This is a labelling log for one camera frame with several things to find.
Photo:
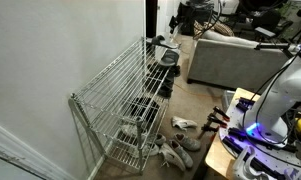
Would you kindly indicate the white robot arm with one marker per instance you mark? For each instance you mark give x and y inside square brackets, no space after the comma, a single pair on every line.
[290,86]

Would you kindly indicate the black sneaker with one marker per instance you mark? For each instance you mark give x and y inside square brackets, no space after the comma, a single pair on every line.
[166,89]
[150,105]
[138,113]
[163,72]

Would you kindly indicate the white low sneaker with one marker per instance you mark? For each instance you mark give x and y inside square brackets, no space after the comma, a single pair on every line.
[152,150]
[130,130]
[160,140]

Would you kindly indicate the white Nike sneaker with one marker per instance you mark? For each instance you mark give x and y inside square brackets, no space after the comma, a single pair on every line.
[183,124]
[170,155]

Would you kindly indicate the grey sneaker orange insole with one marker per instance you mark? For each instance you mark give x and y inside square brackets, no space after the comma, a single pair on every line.
[190,144]
[186,158]

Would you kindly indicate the black orange bar clamp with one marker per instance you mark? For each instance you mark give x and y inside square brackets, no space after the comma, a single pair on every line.
[221,114]
[218,121]
[210,128]

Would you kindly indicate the black equipment stand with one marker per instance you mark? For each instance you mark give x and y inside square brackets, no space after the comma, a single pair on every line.
[186,16]

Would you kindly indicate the grey sofa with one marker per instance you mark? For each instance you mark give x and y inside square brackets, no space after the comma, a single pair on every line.
[230,63]

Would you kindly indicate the wooden table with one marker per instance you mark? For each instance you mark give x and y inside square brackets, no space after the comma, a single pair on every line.
[216,156]

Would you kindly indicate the woven cushion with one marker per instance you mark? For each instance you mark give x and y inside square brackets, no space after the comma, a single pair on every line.
[223,29]

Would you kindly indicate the white VR controller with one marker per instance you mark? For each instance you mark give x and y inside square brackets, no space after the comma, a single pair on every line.
[241,166]

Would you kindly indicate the black office chair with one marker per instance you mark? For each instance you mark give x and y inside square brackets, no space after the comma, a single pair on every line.
[266,18]

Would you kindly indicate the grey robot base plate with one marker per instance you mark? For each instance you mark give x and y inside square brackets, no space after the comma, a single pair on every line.
[235,120]

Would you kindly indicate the black bracket block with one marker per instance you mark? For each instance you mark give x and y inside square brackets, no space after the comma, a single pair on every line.
[245,104]

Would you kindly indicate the black aluminium rail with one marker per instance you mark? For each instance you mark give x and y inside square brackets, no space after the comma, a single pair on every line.
[243,133]
[253,163]

